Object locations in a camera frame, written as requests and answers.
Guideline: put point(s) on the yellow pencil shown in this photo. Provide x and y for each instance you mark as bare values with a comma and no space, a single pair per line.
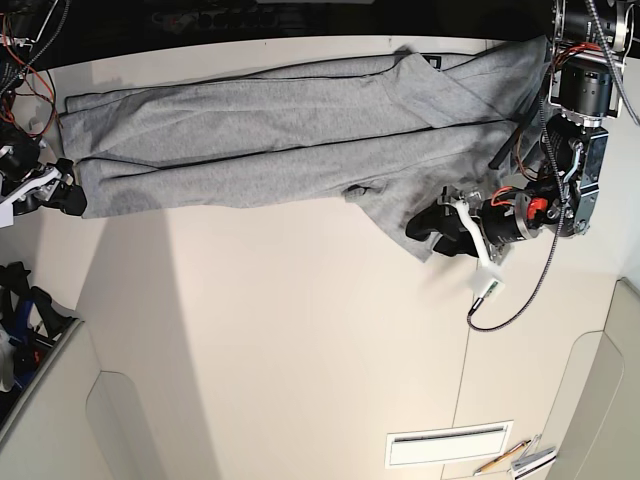
521,446

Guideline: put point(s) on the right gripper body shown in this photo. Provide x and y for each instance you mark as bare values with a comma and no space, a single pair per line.
37,200

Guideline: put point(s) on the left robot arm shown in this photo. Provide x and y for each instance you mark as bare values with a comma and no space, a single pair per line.
558,146

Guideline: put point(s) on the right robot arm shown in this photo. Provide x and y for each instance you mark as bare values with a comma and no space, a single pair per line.
28,97

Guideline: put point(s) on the white vent plate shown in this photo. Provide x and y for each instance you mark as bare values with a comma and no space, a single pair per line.
444,446

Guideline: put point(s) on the grey T-shirt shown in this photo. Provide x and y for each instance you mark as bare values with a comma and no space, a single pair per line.
387,133

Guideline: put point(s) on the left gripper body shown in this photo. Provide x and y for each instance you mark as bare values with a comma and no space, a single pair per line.
473,198

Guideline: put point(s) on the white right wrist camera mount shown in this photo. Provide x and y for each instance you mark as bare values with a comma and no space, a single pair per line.
45,182

